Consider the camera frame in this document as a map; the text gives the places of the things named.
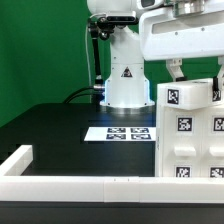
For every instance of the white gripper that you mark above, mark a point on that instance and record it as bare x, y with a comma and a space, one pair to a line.
163, 37

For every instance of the white cabinet top block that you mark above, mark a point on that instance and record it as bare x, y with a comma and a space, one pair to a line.
189, 95

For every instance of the white cabinet door panel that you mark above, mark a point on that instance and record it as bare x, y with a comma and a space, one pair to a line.
213, 143
182, 143

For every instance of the white cabinet body box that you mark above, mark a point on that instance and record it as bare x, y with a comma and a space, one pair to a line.
160, 145

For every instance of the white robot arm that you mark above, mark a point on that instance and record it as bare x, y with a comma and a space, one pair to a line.
127, 87

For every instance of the white marker sheet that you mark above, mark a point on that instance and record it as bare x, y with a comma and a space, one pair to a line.
120, 134

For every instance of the white table border fence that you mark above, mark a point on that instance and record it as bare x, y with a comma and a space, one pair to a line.
15, 186

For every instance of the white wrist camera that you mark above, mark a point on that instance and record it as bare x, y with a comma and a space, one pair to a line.
149, 4

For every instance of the grey depth camera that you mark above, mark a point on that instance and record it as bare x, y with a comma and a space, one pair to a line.
122, 17

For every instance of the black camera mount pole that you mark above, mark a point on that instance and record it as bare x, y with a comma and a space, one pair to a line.
97, 50

